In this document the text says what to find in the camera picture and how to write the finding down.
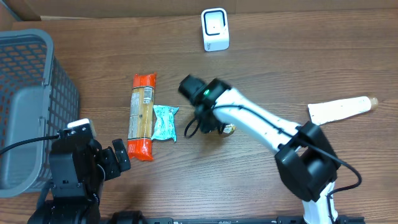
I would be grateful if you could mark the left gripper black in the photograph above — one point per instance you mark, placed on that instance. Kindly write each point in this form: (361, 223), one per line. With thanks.
(109, 160)

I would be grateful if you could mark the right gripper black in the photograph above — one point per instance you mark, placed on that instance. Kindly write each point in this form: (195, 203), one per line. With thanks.
(208, 127)

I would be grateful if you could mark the green yellow snack bar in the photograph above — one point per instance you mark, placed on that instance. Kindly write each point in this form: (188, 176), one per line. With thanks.
(227, 130)

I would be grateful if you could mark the spaghetti pack with red ends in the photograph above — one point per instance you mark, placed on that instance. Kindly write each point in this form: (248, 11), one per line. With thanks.
(139, 143)

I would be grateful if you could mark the teal snack packet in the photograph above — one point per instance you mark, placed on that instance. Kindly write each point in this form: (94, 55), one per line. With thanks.
(164, 128)

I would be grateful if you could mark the white Pantene tube gold cap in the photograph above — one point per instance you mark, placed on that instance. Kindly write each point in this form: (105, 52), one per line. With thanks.
(322, 113)

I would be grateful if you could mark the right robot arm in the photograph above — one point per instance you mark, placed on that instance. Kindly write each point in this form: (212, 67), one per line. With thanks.
(305, 159)

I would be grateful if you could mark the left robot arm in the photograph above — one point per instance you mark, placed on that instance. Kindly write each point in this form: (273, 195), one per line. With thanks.
(79, 167)

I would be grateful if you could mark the white barcode scanner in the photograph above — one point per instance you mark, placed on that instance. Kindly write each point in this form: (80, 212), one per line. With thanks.
(214, 23)

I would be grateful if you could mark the grey plastic basket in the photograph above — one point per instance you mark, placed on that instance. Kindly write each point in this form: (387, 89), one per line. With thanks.
(37, 99)

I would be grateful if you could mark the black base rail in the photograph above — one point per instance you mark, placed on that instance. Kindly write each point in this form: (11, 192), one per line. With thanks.
(279, 220)

